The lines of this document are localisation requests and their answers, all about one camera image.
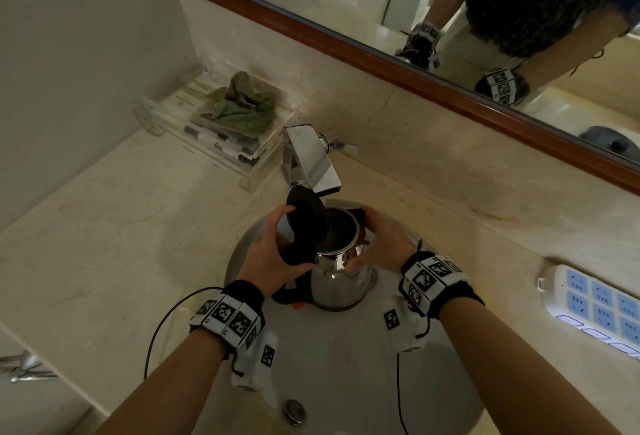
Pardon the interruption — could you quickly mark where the person's right hand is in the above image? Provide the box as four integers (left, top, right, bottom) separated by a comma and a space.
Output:
345, 206, 419, 275

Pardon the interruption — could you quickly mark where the person's left hand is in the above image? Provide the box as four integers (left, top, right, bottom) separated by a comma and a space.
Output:
235, 205, 315, 299

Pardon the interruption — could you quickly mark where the stainless steel electric kettle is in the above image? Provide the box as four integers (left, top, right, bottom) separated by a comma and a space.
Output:
272, 185, 377, 312

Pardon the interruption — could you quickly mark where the person's right forearm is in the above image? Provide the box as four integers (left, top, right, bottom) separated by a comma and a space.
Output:
436, 296, 640, 435

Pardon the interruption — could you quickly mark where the person's left forearm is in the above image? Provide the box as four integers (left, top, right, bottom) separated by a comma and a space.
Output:
97, 330, 237, 435

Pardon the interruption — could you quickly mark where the white sink basin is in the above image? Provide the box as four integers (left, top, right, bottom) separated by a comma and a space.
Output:
222, 199, 494, 435

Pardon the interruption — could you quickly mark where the chrome sink faucet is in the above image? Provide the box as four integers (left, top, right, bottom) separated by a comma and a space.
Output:
281, 123, 343, 197

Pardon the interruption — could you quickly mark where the chrome drain pull knob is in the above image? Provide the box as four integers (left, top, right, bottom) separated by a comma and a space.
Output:
318, 132, 359, 156

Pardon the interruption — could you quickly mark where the chrome sink drain stopper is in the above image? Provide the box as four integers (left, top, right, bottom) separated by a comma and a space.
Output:
283, 399, 307, 423

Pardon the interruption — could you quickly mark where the green crumpled towel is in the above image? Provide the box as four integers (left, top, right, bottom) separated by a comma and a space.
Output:
199, 71, 279, 136

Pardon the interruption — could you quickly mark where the clear acrylic amenity tray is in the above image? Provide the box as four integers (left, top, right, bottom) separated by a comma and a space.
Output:
133, 56, 306, 194

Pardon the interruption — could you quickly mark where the white power strip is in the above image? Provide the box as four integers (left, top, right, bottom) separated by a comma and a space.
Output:
537, 264, 640, 363

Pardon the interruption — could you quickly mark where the right wrist marker band camera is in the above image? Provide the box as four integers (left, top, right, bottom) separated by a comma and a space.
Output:
381, 252, 486, 353

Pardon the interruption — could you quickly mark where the wrist marker band camera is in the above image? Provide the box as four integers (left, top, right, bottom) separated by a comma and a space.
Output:
188, 280, 279, 393
381, 252, 486, 353

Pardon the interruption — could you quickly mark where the left wrist marker band camera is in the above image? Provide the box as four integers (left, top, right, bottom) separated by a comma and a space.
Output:
188, 280, 279, 393

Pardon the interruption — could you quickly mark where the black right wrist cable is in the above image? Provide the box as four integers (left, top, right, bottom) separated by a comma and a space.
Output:
396, 350, 407, 435

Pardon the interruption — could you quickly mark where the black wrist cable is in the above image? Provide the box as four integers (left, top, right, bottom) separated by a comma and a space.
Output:
143, 286, 227, 381
396, 350, 407, 435

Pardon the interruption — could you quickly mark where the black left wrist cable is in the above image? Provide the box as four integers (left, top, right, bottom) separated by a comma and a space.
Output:
143, 286, 227, 381

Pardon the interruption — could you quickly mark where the chrome metal handle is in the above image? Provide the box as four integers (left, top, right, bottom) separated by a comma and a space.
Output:
0, 350, 59, 383

